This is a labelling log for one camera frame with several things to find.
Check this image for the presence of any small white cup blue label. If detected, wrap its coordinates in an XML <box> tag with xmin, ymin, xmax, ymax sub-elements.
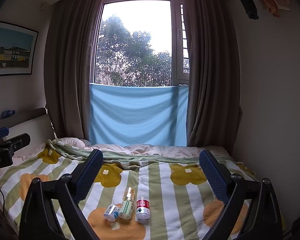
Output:
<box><xmin>103</xmin><ymin>204</ymin><xmax>121</xmax><ymax>222</ymax></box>

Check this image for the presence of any framed wall picture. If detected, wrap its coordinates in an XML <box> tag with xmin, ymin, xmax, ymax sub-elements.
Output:
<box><xmin>0</xmin><ymin>20</ymin><xmax>40</xmax><ymax>78</ymax></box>

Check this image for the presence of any white framed window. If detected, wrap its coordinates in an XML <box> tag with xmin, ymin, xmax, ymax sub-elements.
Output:
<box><xmin>91</xmin><ymin>0</ymin><xmax>192</xmax><ymax>88</ymax></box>

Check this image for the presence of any small blue object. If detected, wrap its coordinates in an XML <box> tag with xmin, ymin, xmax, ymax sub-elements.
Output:
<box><xmin>0</xmin><ymin>109</ymin><xmax>16</xmax><ymax>119</ymax></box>

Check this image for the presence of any black cable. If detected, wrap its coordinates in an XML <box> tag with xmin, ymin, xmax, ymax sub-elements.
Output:
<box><xmin>0</xmin><ymin>183</ymin><xmax>6</xmax><ymax>222</ymax></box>

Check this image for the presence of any green label bottle gold cap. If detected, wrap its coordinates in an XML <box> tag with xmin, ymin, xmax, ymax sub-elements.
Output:
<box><xmin>118</xmin><ymin>187</ymin><xmax>136</xmax><ymax>219</ymax></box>

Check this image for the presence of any bed headboard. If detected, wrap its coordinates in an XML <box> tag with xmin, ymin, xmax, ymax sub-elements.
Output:
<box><xmin>0</xmin><ymin>107</ymin><xmax>57</xmax><ymax>153</ymax></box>

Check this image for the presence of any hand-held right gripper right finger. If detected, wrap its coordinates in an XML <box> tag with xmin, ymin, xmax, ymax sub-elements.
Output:
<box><xmin>199</xmin><ymin>149</ymin><xmax>283</xmax><ymax>240</ymax></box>

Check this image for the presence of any floral striped blanket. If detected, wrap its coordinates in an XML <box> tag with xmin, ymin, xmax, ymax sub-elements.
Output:
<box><xmin>0</xmin><ymin>139</ymin><xmax>286</xmax><ymax>240</ymax></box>

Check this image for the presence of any light blue cloth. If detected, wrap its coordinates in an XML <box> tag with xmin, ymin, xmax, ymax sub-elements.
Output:
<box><xmin>89</xmin><ymin>83</ymin><xmax>190</xmax><ymax>147</ymax></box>

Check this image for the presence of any red label white bottle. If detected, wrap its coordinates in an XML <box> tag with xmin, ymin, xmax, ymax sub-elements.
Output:
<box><xmin>135</xmin><ymin>196</ymin><xmax>151</xmax><ymax>221</ymax></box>

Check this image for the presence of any brown curtain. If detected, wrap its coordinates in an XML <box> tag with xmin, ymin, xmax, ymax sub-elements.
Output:
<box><xmin>182</xmin><ymin>0</ymin><xmax>243</xmax><ymax>148</ymax></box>
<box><xmin>43</xmin><ymin>0</ymin><xmax>107</xmax><ymax>146</ymax></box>

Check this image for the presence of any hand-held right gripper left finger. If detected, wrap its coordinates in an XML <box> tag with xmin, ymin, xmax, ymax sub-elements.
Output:
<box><xmin>19</xmin><ymin>149</ymin><xmax>104</xmax><ymax>240</ymax></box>

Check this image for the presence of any black hanging garment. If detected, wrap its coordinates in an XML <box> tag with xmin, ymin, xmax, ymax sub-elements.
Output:
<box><xmin>213</xmin><ymin>0</ymin><xmax>260</xmax><ymax>20</ymax></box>

